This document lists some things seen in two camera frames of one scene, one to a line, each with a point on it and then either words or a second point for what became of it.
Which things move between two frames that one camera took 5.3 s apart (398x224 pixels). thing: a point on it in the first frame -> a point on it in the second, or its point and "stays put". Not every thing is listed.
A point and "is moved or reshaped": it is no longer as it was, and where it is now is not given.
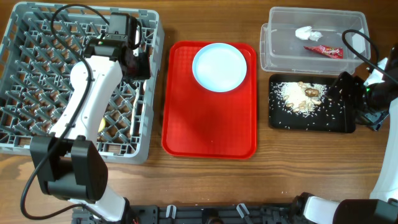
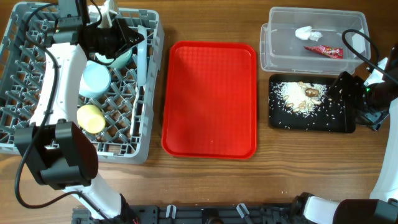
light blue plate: x=219 y=67 is moved or reshaped
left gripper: x=145 y=72 -> x=124 y=31
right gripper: x=354 y=83 stays put
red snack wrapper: x=334 y=52 stays put
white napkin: x=306 y=32 stays put
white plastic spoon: x=136 y=94 stays put
